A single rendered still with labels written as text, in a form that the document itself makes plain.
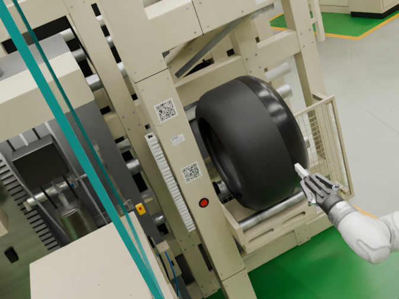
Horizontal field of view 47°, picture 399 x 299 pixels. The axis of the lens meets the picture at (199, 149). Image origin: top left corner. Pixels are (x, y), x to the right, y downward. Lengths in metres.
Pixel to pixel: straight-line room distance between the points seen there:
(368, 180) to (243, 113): 1.95
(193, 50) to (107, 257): 1.03
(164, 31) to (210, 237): 0.89
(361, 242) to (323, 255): 1.58
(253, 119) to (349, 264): 1.48
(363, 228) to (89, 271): 0.86
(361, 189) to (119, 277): 2.35
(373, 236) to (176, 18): 1.11
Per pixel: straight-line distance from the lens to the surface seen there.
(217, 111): 1.79
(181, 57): 2.11
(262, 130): 1.74
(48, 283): 1.60
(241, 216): 2.21
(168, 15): 1.92
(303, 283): 2.93
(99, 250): 1.60
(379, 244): 1.47
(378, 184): 3.51
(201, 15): 1.97
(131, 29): 1.62
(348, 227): 1.50
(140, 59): 1.65
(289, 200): 2.04
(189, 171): 1.84
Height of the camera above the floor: 2.17
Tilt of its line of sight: 29 degrees down
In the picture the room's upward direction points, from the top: 21 degrees counter-clockwise
